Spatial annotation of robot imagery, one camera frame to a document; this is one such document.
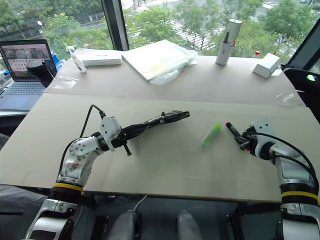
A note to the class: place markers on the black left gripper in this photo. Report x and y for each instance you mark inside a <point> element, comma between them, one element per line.
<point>118,140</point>

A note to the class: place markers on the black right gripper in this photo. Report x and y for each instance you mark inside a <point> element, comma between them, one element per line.
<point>252,143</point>

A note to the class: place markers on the red capped black marker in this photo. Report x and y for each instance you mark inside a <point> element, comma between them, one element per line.
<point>232,129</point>

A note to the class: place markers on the black grid pouch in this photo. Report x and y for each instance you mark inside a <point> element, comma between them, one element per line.
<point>172,116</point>

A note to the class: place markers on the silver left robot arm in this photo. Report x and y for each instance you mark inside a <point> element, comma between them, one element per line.
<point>77,150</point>

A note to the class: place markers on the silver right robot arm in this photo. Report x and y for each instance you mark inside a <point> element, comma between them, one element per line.
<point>290,172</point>

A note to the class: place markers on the green highlighter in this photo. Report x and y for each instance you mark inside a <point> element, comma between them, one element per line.
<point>211,135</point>

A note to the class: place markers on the clear plastic scrap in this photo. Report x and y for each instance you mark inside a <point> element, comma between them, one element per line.
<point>285,97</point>

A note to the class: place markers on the small white box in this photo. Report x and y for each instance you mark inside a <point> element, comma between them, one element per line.
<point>265,66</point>

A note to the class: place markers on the white folder in plastic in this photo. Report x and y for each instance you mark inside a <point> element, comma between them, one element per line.
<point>157,58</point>

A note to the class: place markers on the flat white box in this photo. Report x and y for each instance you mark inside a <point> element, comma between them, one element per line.
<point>100,60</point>

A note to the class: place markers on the dark rounded shape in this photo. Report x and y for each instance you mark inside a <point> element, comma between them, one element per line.
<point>187,226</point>
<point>126,226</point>

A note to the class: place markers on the clear plastic bag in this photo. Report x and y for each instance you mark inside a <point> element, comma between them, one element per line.
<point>65,82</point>

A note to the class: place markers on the silver and white cylinder case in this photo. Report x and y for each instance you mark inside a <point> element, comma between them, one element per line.
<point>225,53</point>

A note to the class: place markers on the small red object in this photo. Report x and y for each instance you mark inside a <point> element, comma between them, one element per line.
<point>257,52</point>

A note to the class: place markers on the plastic wrapped white tool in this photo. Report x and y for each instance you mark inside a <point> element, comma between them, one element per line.
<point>78,62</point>

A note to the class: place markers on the blue plastic bundle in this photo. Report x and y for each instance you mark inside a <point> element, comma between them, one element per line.
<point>58,62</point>

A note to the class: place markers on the black cylinder bottle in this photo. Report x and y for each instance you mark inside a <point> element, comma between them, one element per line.
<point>41,73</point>

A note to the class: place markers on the dark window pillar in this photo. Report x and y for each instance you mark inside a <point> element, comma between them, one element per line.
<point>116,25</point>

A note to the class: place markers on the grey open laptop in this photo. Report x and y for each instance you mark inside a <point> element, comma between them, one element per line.
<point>22,92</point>

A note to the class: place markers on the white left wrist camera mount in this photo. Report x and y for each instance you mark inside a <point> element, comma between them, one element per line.
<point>109,128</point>

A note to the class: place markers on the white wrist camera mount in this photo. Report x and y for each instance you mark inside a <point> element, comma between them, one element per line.
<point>263,126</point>
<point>109,128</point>

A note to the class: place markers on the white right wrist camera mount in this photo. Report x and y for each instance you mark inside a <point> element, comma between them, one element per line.
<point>263,126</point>

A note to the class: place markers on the dark slanted window frame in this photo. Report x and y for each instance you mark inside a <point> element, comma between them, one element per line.
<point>307,47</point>

